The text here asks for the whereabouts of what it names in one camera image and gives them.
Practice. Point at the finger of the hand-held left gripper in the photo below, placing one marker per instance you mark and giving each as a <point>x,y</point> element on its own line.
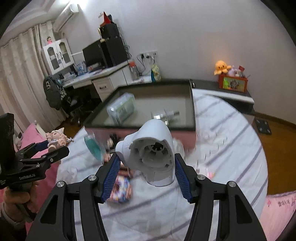
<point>39,145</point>
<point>55,154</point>

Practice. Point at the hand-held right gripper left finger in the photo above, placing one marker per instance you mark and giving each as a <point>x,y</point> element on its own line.
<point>111,178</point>

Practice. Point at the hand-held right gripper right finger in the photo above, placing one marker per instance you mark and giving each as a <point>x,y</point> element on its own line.
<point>182,178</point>

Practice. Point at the pink pig figurine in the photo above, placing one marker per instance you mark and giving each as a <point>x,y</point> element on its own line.
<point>56,139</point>

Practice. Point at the white hair dryer body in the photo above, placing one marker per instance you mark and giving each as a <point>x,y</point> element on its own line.
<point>152,143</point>

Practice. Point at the dark-rimmed storage box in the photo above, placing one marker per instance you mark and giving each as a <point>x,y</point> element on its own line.
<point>148,104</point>

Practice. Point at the person's left hand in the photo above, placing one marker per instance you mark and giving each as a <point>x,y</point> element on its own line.
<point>13,201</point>

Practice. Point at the pink pillow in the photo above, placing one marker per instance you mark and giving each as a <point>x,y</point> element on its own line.
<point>32,134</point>

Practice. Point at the colourful patterned packet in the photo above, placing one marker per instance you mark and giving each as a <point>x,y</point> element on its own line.
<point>121,187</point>

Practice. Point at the teal round disc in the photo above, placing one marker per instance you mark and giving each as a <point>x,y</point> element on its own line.
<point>92,143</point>

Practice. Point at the striped white bed sheet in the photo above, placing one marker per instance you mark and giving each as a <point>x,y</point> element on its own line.
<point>148,208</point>

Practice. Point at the black printed hoodie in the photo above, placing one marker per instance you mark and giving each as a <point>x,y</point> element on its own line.
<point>52,92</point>

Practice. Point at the black office chair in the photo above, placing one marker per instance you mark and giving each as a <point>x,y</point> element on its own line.
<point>74,102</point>

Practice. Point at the small clear bottle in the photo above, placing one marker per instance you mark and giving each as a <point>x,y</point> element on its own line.
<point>166,114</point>

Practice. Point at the clear plastic packet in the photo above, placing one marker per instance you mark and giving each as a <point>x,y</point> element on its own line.
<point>121,107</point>

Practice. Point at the beige curtain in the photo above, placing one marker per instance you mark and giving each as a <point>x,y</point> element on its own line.
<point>20,69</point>

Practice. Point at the white desk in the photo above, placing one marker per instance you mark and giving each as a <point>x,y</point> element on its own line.
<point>99,78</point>

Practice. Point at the white glass-door cabinet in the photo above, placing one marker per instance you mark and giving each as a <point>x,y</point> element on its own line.
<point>57,55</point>

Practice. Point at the black floor scale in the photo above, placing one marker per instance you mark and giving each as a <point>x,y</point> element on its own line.
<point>263,127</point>

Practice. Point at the black-topped white low cabinet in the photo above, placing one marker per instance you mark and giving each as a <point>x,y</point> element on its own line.
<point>203,83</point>

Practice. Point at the pink printed quilt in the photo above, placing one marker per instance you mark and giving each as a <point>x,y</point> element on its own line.
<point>277,213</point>

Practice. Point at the white side cabinet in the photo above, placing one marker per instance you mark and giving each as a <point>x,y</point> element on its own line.
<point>141,80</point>

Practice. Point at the black monitor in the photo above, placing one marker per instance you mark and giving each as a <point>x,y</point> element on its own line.
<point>92,54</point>

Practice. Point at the small pink doll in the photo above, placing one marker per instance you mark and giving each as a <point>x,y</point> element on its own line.
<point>49,39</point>

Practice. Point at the orange printed crate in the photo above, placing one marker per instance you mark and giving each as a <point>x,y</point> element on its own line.
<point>232,83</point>

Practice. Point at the yellow blue snack bag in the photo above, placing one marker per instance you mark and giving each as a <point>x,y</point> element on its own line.
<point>156,73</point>

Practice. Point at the jar with orange lid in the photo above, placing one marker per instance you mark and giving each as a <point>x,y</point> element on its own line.
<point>133,69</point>

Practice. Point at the orange octopus plush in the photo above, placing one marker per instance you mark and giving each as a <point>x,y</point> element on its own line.
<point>221,66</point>

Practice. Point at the black computer tower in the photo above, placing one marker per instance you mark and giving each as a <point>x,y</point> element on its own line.
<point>113,51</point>

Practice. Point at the purple plush toy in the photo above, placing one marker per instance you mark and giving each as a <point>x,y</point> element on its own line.
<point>233,70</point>

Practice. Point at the white air conditioner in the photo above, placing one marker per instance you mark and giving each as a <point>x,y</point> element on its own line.
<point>66,15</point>

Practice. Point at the black box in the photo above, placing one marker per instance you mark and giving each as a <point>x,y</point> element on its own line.
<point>109,31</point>

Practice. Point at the red triangular sign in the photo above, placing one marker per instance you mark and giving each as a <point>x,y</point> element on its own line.
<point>106,18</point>

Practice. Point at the white wall socket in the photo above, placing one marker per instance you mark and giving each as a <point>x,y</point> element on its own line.
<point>148,53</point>

